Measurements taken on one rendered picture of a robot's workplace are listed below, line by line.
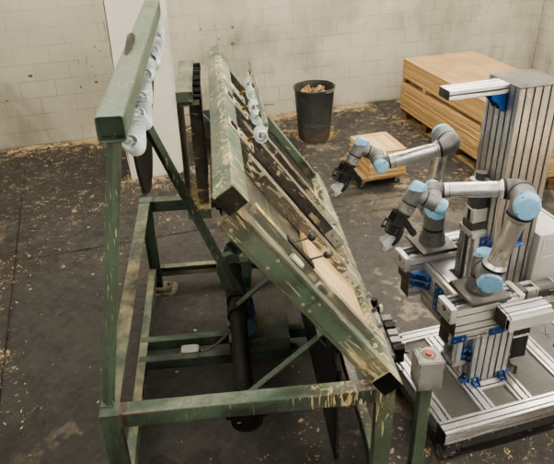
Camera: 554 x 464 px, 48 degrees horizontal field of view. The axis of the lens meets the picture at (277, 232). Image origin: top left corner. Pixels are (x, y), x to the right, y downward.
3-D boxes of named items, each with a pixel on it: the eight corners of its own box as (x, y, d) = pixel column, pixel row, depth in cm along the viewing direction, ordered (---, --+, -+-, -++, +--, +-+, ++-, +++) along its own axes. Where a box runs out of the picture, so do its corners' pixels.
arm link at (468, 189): (532, 171, 287) (423, 174, 296) (536, 181, 278) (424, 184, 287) (529, 193, 293) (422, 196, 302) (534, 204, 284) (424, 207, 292)
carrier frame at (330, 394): (386, 497, 333) (397, 382, 291) (124, 526, 322) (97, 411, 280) (318, 270, 521) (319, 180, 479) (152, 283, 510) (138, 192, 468)
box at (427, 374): (441, 390, 296) (445, 362, 287) (416, 392, 295) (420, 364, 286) (432, 373, 306) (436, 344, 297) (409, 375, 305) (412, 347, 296)
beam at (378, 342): (384, 397, 294) (403, 385, 291) (370, 383, 288) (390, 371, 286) (312, 190, 483) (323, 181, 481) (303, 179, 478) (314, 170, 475)
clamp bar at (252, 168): (351, 292, 343) (387, 268, 338) (211, 136, 289) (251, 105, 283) (347, 282, 352) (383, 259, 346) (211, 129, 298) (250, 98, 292)
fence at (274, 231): (368, 341, 309) (375, 336, 308) (248, 213, 265) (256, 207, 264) (366, 334, 313) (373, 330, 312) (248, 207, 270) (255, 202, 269)
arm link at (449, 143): (467, 156, 328) (376, 179, 331) (460, 148, 337) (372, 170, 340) (465, 136, 322) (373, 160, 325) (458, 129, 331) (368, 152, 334)
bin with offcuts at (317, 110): (340, 141, 763) (342, 89, 730) (301, 146, 750) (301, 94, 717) (326, 126, 805) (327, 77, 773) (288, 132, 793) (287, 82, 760)
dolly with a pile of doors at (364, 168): (406, 184, 656) (409, 148, 636) (360, 191, 644) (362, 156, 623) (381, 161, 707) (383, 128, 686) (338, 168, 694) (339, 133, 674)
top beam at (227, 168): (229, 217, 237) (249, 203, 235) (212, 200, 232) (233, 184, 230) (216, 63, 426) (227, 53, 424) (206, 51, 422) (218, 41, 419)
